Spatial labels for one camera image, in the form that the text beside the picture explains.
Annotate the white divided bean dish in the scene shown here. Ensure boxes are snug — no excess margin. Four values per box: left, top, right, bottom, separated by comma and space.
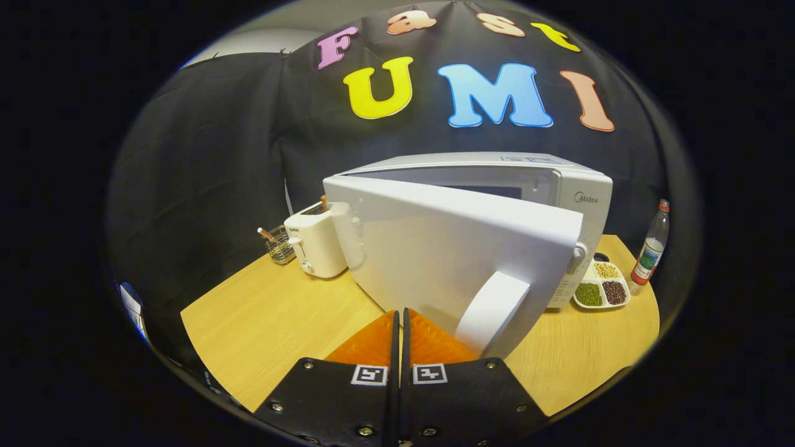
572, 260, 631, 310

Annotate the clear bottle with red cap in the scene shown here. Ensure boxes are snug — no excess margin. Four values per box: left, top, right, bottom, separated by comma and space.
630, 199, 671, 286

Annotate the white toaster oven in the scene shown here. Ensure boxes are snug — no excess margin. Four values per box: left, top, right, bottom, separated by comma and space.
323, 152, 614, 359

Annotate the white bread toaster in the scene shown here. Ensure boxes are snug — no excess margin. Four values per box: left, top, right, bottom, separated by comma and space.
284, 200, 348, 279

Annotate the wire mesh basket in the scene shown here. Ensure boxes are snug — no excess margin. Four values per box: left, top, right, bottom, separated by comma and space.
265, 225, 296, 266

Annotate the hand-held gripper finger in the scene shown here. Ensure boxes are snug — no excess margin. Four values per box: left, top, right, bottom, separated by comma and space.
255, 309, 401, 446
401, 307, 550, 446

